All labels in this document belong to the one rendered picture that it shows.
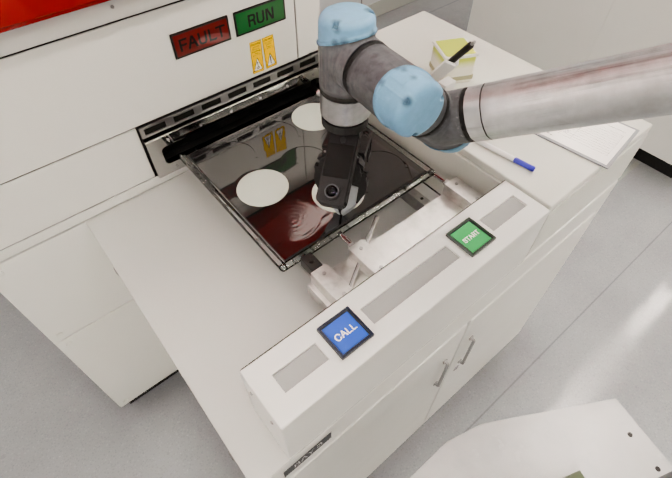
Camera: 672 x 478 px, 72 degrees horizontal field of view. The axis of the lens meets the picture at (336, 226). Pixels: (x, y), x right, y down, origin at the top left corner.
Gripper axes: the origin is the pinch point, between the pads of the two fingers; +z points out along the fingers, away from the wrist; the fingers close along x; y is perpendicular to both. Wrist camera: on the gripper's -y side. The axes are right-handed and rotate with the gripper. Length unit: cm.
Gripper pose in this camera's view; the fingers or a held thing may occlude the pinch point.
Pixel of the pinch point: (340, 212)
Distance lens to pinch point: 83.5
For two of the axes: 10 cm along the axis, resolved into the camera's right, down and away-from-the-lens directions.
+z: 0.0, 6.4, 7.7
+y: 2.7, -7.4, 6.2
